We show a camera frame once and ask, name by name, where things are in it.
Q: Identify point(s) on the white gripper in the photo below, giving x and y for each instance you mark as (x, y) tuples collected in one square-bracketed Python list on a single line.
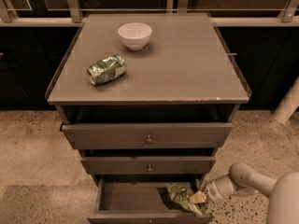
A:
[(218, 188)]

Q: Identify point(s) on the green jalapeno chip bag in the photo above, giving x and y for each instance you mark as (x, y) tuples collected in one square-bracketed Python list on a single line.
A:
[(180, 195)]

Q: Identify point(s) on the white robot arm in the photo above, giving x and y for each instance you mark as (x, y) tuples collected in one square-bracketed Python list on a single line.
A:
[(242, 181)]

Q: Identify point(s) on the middle drawer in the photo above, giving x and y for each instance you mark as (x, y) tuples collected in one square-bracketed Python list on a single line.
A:
[(147, 165)]

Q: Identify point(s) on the open bottom drawer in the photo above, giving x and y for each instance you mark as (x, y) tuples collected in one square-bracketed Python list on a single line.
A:
[(135, 201)]

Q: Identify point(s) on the dark wooden drawer cabinet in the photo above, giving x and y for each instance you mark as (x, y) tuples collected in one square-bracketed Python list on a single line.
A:
[(183, 75)]

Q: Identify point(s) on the top drawer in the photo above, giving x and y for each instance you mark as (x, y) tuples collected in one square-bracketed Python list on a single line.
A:
[(146, 135)]

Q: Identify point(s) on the crushed green soda can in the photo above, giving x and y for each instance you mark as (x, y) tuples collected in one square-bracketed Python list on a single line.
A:
[(106, 70)]

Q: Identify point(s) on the white ceramic bowl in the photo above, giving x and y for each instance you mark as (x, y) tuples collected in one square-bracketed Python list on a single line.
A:
[(135, 35)]

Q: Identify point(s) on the metal window railing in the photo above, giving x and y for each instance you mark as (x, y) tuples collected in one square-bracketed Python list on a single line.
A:
[(224, 13)]

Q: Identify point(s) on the white cylindrical post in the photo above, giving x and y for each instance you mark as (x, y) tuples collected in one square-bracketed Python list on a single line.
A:
[(288, 104)]

